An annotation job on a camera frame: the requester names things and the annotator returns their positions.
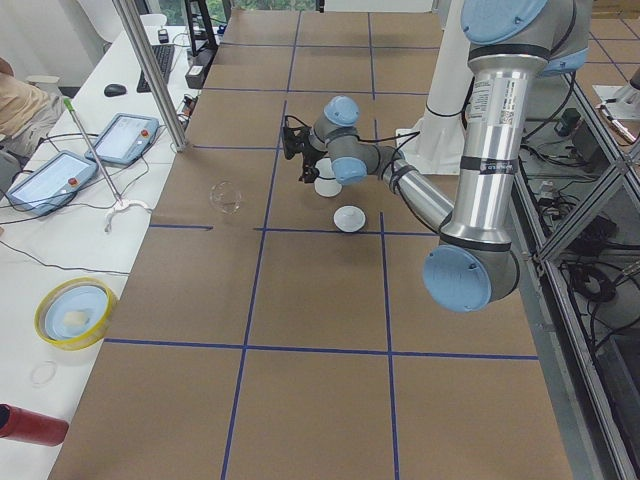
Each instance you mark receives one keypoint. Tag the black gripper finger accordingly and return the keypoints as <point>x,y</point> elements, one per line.
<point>313,174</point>
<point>304,176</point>

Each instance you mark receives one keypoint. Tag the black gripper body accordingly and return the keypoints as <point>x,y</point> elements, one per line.
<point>312,159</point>

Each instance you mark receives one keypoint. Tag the white cup lid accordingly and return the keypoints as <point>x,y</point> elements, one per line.
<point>349,218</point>

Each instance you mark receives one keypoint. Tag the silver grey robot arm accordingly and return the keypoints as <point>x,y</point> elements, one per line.
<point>511,44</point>

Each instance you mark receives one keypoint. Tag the black box on desk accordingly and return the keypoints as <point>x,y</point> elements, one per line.
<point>199,67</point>

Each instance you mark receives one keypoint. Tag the far blue teach pendant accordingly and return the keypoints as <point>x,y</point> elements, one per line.
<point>125,139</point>

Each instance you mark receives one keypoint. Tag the blue teach pendant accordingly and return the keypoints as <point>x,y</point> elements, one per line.
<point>53,184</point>
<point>125,139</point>

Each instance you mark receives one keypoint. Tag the black computer mouse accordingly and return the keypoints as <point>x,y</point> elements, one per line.
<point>114,90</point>

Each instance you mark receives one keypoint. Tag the near blue teach pendant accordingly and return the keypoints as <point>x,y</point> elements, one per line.
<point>53,184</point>

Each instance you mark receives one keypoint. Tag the yellow rimmed bowl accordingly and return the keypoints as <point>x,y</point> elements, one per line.
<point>75,314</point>

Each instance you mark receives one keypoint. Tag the seated person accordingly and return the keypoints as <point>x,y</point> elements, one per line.
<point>28,114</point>

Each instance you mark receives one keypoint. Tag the red cylinder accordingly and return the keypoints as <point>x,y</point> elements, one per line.
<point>26,426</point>

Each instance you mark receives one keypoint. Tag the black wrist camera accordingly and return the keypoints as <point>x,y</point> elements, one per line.
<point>294,133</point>

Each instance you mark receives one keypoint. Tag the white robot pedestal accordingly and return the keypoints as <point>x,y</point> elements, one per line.
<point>435,143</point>

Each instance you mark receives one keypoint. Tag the aluminium frame post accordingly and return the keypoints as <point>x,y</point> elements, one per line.
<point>136,32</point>

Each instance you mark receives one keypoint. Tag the grabber stick green handle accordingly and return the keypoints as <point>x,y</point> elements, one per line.
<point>121,203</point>

